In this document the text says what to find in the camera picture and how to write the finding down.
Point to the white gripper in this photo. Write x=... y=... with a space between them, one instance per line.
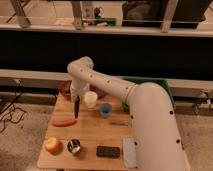
x=77 y=89

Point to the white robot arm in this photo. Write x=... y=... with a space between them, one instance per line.
x=157 y=139

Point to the red bowl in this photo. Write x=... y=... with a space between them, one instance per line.
x=64 y=89

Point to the white plastic cup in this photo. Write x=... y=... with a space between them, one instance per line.
x=90 y=100

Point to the orange carrot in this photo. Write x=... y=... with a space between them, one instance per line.
x=64 y=123

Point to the dark red plate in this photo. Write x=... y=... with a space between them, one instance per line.
x=101 y=94

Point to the blue plastic cup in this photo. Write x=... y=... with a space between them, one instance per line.
x=105 y=110

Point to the small metal cup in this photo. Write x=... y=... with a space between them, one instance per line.
x=73 y=146

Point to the red yellow apple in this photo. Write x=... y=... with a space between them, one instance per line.
x=53 y=145

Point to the black sponge block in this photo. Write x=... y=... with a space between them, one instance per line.
x=108 y=151

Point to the grey blue cloth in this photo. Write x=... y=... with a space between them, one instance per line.
x=129 y=153

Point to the green plastic bin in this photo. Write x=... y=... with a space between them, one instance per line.
x=166 y=87

